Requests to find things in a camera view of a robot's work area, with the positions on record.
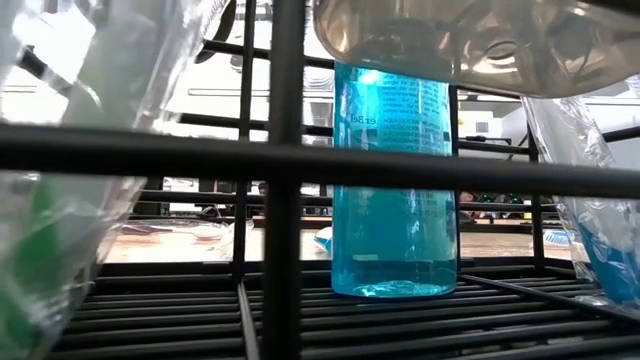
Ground white-green toothbrush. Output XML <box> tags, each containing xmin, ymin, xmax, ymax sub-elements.
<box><xmin>0</xmin><ymin>0</ymin><xmax>231</xmax><ymax>139</ymax></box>

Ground black wire rack organizer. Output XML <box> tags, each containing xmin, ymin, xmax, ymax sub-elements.
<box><xmin>0</xmin><ymin>0</ymin><xmax>640</xmax><ymax>360</ymax></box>

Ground clear plastic container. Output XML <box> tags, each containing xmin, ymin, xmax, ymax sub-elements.
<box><xmin>312</xmin><ymin>0</ymin><xmax>640</xmax><ymax>100</ymax></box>

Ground silver ventilation duct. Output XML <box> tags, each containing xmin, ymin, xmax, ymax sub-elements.
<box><xmin>302</xmin><ymin>67</ymin><xmax>335</xmax><ymax>92</ymax></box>

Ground blue mouthwash bottle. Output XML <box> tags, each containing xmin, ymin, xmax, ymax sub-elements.
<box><xmin>331</xmin><ymin>62</ymin><xmax>459</xmax><ymax>300</ymax></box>

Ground black cabinet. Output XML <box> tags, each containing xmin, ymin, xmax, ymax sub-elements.
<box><xmin>137</xmin><ymin>177</ymin><xmax>165</xmax><ymax>216</ymax></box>

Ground bagged blue bottle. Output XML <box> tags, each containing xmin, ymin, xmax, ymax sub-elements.
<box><xmin>519</xmin><ymin>74</ymin><xmax>640</xmax><ymax>309</ymax></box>

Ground blue toothbrush in clear wrap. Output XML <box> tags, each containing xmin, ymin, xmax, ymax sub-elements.
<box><xmin>542</xmin><ymin>228</ymin><xmax>571</xmax><ymax>247</ymax></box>

